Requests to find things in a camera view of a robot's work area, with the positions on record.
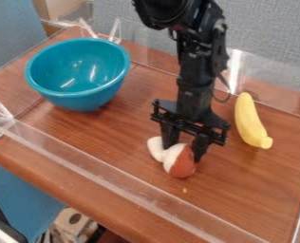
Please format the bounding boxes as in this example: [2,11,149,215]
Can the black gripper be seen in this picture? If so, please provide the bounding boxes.
[150,77,233,163]

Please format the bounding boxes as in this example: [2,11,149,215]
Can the blue plastic bowl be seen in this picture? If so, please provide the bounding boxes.
[25,38,131,112]

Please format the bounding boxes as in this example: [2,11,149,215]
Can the blue cabinet panel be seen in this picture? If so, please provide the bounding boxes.
[0,166,66,243]

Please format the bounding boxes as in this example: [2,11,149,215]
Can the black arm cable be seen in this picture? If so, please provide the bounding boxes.
[210,74,234,104]

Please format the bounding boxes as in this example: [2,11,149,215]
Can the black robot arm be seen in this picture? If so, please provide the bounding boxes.
[133,0,230,160]

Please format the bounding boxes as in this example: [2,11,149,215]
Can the brown white toy mushroom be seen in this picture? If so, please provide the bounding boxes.
[148,137,196,178]

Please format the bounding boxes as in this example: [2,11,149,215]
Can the wooden block with hole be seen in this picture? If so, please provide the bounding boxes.
[50,208,98,243]

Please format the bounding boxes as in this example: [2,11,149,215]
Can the clear acrylic barrier wall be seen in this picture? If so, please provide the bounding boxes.
[0,17,300,243]

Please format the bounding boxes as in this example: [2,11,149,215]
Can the yellow toy banana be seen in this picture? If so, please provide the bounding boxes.
[236,92,273,149]

